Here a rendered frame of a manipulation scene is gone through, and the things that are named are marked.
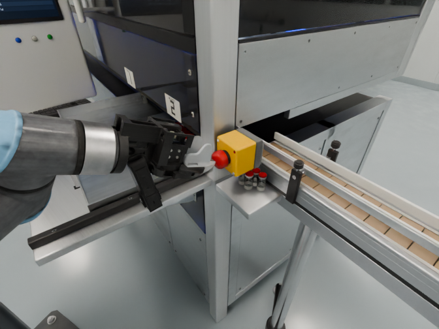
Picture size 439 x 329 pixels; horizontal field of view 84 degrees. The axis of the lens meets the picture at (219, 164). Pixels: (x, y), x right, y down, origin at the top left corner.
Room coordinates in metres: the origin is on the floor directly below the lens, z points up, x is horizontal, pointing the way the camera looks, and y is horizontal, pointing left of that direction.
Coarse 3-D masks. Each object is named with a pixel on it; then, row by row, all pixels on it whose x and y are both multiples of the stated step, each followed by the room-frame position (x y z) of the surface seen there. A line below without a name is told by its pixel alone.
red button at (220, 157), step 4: (216, 152) 0.42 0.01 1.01; (220, 152) 0.42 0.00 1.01; (224, 152) 0.42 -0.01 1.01; (212, 156) 0.42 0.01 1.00; (216, 156) 0.41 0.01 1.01; (220, 156) 0.41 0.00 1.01; (224, 156) 0.41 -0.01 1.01; (216, 160) 0.41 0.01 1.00; (220, 160) 0.41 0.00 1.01; (224, 160) 0.41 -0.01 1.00; (216, 164) 0.41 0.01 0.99; (220, 164) 0.40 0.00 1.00; (224, 164) 0.41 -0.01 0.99; (220, 168) 0.41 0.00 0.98
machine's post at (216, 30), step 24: (216, 0) 0.49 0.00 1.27; (216, 24) 0.49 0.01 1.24; (216, 48) 0.49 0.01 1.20; (216, 72) 0.49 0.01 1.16; (216, 96) 0.49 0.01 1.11; (216, 120) 0.49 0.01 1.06; (216, 144) 0.49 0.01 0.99; (216, 168) 0.49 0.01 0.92; (216, 192) 0.49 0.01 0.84; (216, 216) 0.49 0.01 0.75; (216, 240) 0.48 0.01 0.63; (216, 264) 0.48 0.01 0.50; (216, 288) 0.48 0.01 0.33; (216, 312) 0.48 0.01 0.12
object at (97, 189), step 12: (84, 180) 0.49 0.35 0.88; (96, 180) 0.49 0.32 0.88; (108, 180) 0.49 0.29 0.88; (120, 180) 0.49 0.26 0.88; (132, 180) 0.49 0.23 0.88; (156, 180) 0.46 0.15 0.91; (84, 192) 0.44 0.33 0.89; (96, 192) 0.44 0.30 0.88; (108, 192) 0.44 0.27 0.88; (120, 192) 0.41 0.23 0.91; (132, 192) 0.42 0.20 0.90; (96, 204) 0.37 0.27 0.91
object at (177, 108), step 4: (168, 96) 0.65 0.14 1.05; (168, 100) 0.66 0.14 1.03; (172, 100) 0.63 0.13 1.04; (168, 104) 0.66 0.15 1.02; (172, 104) 0.64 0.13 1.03; (176, 104) 0.62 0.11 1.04; (168, 108) 0.66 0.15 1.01; (176, 108) 0.62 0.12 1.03; (168, 112) 0.67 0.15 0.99; (176, 112) 0.62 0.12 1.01; (172, 116) 0.64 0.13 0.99; (176, 116) 0.62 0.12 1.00; (180, 116) 0.60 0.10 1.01; (180, 120) 0.60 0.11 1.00
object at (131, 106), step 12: (120, 96) 1.01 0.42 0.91; (132, 96) 1.03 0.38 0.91; (72, 108) 0.89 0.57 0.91; (84, 108) 0.92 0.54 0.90; (96, 108) 0.94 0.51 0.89; (108, 108) 0.95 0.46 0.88; (120, 108) 0.95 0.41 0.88; (132, 108) 0.95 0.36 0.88; (144, 108) 0.95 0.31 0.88; (156, 108) 0.95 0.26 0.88; (84, 120) 0.84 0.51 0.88; (96, 120) 0.84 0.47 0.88; (108, 120) 0.84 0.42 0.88; (144, 120) 0.80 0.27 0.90
